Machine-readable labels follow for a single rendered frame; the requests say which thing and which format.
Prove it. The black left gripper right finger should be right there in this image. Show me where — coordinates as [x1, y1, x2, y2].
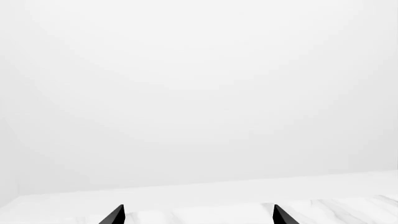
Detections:
[272, 203, 300, 224]

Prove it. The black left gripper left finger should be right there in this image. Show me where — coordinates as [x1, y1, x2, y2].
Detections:
[98, 203, 126, 224]

